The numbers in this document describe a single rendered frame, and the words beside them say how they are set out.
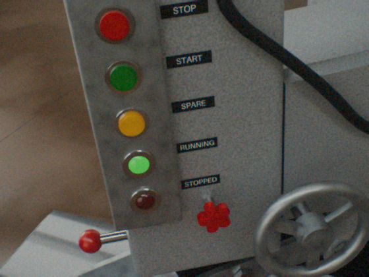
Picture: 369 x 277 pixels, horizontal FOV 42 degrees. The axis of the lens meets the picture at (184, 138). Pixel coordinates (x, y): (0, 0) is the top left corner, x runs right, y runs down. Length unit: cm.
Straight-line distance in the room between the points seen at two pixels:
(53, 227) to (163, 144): 78
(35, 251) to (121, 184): 70
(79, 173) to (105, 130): 246
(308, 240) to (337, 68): 20
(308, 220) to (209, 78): 21
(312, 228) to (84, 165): 251
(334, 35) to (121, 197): 32
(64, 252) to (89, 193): 160
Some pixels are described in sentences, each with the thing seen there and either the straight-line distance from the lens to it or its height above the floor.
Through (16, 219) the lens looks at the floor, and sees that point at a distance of 276.
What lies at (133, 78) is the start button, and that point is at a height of 145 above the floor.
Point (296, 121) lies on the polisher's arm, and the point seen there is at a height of 135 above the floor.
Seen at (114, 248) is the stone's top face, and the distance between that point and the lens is 116.
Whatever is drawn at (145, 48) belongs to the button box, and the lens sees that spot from 46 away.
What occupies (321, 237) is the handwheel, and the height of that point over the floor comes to 123.
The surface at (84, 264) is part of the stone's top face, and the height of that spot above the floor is 85.
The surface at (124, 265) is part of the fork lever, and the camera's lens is 86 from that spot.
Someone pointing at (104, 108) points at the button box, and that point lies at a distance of 49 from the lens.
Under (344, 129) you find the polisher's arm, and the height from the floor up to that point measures 133.
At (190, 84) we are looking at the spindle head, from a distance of 50.
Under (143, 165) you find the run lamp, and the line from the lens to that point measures 51.
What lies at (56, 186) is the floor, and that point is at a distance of 290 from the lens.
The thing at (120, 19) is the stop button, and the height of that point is 151.
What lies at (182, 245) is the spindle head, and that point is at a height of 120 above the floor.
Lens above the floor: 164
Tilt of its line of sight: 32 degrees down
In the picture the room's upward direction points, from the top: 6 degrees counter-clockwise
